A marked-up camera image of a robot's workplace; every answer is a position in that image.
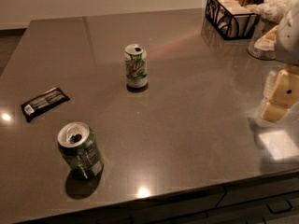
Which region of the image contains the crumpled white plastic bag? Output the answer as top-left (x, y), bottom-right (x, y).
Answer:
top-left (249, 0), bottom-right (298, 23)

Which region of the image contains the black drawer handle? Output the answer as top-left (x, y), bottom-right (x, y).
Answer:
top-left (267, 201), bottom-right (293, 215)

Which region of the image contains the black wire napkin basket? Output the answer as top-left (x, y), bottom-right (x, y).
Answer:
top-left (205, 0), bottom-right (259, 40)

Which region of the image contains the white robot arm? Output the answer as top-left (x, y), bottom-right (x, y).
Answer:
top-left (258, 1), bottom-right (299, 123)

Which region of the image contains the green soda can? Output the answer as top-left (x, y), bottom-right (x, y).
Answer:
top-left (57, 122), bottom-right (104, 179)

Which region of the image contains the black snack bar wrapper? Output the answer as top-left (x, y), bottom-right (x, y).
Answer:
top-left (21, 88), bottom-right (70, 122)

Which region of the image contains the white 7up can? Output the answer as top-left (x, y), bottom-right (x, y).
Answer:
top-left (124, 44), bottom-right (148, 89)

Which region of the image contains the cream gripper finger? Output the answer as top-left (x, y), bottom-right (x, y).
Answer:
top-left (259, 68), bottom-right (299, 123)

